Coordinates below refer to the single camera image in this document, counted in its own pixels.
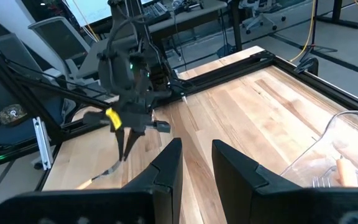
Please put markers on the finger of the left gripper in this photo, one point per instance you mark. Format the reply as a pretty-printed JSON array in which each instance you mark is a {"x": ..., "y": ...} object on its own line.
[
  {"x": 133, "y": 143},
  {"x": 120, "y": 143}
]

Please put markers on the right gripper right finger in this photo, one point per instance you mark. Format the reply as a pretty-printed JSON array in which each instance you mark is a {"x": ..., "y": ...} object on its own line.
[{"x": 253, "y": 193}]

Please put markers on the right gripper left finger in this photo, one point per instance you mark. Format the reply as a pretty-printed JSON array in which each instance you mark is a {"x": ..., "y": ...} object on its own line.
[{"x": 135, "y": 199}]

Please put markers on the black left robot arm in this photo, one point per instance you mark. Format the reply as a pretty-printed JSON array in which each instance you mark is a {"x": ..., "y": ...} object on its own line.
[{"x": 126, "y": 62}]

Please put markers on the yellow label tag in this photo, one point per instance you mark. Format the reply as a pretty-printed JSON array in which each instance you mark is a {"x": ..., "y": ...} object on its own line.
[{"x": 114, "y": 119}]

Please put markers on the silver aluminium extrusion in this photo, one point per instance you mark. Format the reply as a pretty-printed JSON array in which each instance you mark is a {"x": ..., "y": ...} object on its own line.
[{"x": 43, "y": 143}]

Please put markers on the clear plastic bin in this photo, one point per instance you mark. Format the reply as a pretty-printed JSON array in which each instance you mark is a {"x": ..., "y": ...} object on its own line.
[{"x": 337, "y": 146}]

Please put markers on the grey office chair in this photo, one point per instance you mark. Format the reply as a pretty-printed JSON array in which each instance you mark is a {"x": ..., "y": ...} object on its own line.
[
  {"x": 62, "y": 40},
  {"x": 14, "y": 59}
]

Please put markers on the black keyboard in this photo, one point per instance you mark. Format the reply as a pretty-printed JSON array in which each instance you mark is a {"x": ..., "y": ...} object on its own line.
[{"x": 155, "y": 11}]

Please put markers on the brown cap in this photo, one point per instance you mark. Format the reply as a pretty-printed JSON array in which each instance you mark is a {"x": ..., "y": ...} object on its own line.
[{"x": 12, "y": 114}]

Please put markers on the grey desk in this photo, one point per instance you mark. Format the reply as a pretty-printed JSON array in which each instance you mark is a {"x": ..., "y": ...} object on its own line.
[{"x": 191, "y": 14}]

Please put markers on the black table clamp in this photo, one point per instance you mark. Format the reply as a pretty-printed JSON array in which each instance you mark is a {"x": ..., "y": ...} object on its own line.
[{"x": 308, "y": 65}]

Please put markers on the white office chair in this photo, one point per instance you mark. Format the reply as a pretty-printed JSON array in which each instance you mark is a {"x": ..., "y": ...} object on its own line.
[{"x": 259, "y": 14}]

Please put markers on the black tripod stand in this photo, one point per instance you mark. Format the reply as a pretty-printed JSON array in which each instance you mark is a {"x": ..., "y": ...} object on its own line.
[{"x": 314, "y": 31}]

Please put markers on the black standing desk leg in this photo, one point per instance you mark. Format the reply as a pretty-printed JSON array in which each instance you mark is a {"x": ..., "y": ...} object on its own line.
[{"x": 337, "y": 14}]

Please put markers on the black metal table frame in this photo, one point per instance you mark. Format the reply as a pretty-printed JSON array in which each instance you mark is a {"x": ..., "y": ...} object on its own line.
[{"x": 291, "y": 67}]

